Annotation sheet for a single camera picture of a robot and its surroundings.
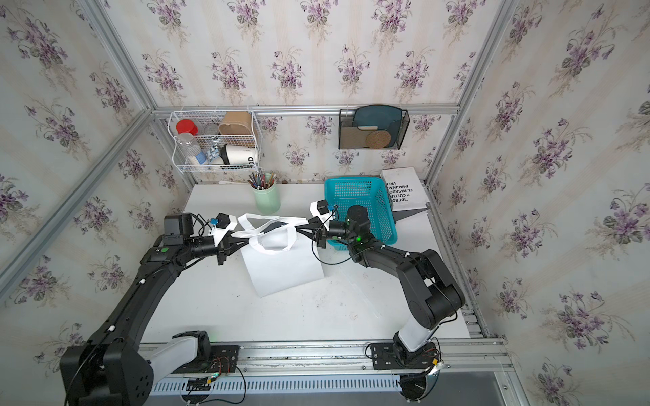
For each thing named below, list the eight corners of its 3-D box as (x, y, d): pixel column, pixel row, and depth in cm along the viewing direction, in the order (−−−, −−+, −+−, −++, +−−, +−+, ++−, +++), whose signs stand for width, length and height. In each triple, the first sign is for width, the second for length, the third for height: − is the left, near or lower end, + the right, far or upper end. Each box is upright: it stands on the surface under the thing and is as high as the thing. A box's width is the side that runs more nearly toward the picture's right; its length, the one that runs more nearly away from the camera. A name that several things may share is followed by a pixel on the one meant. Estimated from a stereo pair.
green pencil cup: (258, 216, 111) (249, 189, 98) (262, 198, 118) (254, 170, 105) (278, 216, 111) (272, 189, 98) (281, 198, 118) (275, 171, 105)
